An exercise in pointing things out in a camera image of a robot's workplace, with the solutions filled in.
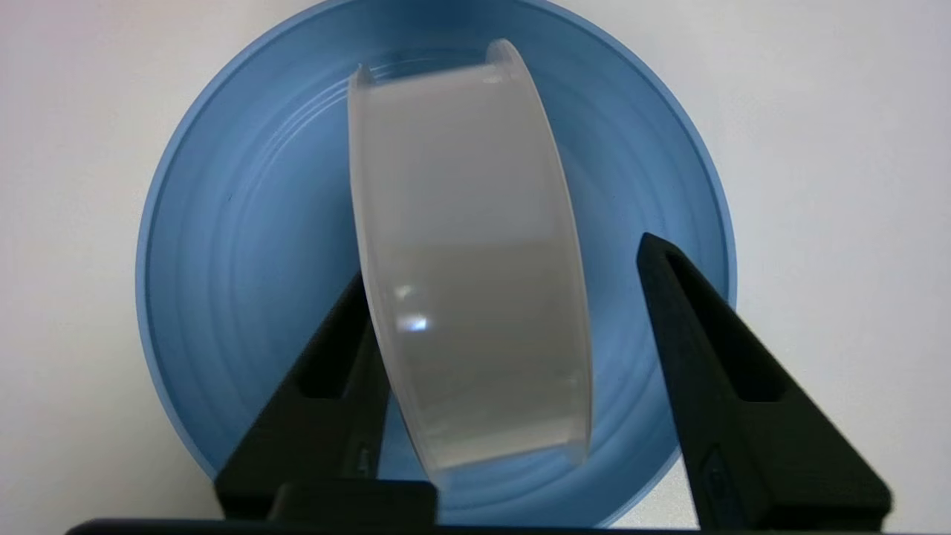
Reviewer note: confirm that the blue plastic plate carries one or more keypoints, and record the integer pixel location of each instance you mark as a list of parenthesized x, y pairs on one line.
[(260, 260)]

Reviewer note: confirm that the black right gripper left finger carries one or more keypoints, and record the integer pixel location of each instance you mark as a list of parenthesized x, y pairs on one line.
[(319, 438)]

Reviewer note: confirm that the white plastic tape spool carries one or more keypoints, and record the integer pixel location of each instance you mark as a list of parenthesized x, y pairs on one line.
[(468, 260)]

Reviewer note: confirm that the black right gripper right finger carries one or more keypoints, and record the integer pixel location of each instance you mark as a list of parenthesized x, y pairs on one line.
[(743, 431)]

